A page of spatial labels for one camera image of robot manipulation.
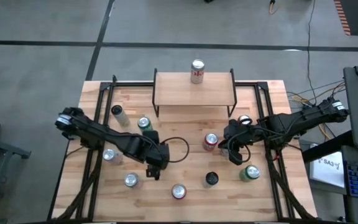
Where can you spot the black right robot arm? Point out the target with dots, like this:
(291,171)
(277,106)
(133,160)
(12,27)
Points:
(291,123)

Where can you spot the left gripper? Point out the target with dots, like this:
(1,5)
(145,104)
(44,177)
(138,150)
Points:
(157,157)

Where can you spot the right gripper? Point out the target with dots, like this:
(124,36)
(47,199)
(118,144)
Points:
(239,135)

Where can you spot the green Sprite can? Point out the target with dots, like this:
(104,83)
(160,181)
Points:
(144,123)

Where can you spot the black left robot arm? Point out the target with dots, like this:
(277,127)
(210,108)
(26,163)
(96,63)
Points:
(104,133)

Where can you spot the red Fanta can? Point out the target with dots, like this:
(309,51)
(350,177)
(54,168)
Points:
(179,191)
(210,142)
(244,119)

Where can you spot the black aluminium table frame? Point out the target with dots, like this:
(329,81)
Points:
(129,84)

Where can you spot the white paper sign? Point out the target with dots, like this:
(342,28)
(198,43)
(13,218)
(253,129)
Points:
(325,174)

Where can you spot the green soda can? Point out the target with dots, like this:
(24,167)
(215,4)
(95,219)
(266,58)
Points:
(250,172)

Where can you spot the grey side table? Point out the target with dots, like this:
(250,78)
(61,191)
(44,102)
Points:
(5,148)

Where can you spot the silver Diet Coke can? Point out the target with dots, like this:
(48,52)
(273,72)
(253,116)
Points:
(110,155)
(197,73)
(131,180)

